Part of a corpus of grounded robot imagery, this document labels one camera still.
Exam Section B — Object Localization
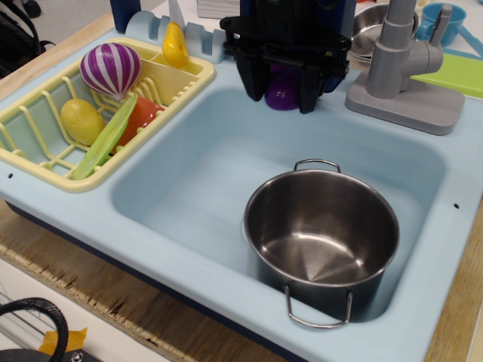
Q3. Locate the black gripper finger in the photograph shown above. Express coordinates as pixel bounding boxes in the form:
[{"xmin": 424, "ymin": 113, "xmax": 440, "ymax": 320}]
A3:
[
  {"xmin": 234, "ymin": 51, "xmax": 271, "ymax": 101},
  {"xmin": 299, "ymin": 64, "xmax": 331, "ymax": 114}
]

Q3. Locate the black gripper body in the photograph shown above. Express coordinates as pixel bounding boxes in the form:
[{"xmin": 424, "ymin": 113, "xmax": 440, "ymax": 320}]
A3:
[{"xmin": 220, "ymin": 1, "xmax": 352, "ymax": 78}]

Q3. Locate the purple toy eggplant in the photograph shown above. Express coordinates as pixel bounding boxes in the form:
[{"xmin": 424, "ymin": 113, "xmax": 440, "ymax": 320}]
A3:
[{"xmin": 264, "ymin": 65, "xmax": 300, "ymax": 111}]

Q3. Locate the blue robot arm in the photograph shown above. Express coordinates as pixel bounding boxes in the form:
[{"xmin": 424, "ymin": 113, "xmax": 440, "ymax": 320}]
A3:
[{"xmin": 220, "ymin": 1, "xmax": 356, "ymax": 114}]

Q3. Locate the stainless steel pot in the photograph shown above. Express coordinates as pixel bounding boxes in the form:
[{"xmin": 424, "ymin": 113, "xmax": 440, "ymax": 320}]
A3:
[{"xmin": 243, "ymin": 158, "xmax": 399, "ymax": 328}]

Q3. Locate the grey ribbed box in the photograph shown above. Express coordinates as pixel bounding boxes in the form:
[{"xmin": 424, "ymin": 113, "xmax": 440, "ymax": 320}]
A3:
[{"xmin": 197, "ymin": 0, "xmax": 240, "ymax": 19}]

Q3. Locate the steel pans stack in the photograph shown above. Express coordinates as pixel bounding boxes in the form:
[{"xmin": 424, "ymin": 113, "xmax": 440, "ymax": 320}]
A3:
[{"xmin": 348, "ymin": 3, "xmax": 420, "ymax": 63}]

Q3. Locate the grey toy faucet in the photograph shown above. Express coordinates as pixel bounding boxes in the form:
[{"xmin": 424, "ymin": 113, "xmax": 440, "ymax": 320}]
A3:
[{"xmin": 345, "ymin": 1, "xmax": 465, "ymax": 136}]

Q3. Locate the yellow toy pepper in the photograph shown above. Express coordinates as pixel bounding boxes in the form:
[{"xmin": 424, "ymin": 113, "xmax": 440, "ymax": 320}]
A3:
[{"xmin": 162, "ymin": 22, "xmax": 189, "ymax": 68}]

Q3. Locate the orange toy bowl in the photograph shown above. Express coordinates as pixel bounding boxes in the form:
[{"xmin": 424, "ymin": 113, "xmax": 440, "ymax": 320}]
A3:
[{"xmin": 110, "ymin": 96, "xmax": 165, "ymax": 155}]

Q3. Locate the blue toy cup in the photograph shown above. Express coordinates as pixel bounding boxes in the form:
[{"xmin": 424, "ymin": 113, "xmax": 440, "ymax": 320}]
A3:
[{"xmin": 415, "ymin": 3, "xmax": 466, "ymax": 47}]

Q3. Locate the purple white striped toy onion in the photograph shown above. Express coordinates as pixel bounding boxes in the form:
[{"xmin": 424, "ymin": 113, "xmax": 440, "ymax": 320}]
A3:
[{"xmin": 79, "ymin": 42, "xmax": 141, "ymax": 100}]

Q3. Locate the green cutting board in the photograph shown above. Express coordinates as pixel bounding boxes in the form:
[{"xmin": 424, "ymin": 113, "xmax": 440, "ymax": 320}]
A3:
[{"xmin": 411, "ymin": 54, "xmax": 483, "ymax": 99}]

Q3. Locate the light blue toy sink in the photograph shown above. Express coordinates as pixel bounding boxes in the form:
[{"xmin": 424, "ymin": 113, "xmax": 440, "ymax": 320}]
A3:
[{"xmin": 1, "ymin": 29, "xmax": 482, "ymax": 361}]

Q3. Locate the green toy plate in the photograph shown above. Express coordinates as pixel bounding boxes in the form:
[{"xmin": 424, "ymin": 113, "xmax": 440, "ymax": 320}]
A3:
[{"xmin": 71, "ymin": 94, "xmax": 138, "ymax": 180}]

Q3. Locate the yellow toy potato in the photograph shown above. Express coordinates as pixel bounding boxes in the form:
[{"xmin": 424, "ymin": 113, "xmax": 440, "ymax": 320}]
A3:
[{"xmin": 60, "ymin": 98, "xmax": 105, "ymax": 146}]

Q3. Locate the yellow dish rack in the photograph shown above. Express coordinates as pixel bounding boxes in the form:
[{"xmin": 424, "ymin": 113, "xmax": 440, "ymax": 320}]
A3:
[{"xmin": 1, "ymin": 38, "xmax": 216, "ymax": 192}]

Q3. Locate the black backpack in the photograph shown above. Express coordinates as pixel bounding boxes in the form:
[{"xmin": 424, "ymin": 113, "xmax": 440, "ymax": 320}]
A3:
[{"xmin": 1, "ymin": 1, "xmax": 54, "ymax": 78}]

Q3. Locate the yellow tape piece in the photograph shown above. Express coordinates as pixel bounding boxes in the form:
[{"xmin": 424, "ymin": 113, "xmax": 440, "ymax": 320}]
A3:
[{"xmin": 38, "ymin": 327, "xmax": 88, "ymax": 356}]

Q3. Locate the blue sink back post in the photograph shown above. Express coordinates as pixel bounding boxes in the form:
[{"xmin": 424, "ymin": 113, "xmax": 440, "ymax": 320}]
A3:
[{"xmin": 110, "ymin": 0, "xmax": 141, "ymax": 33}]

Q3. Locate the black braided cable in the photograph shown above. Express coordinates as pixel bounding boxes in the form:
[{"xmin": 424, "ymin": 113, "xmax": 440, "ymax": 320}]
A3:
[{"xmin": 0, "ymin": 297, "xmax": 70, "ymax": 362}]

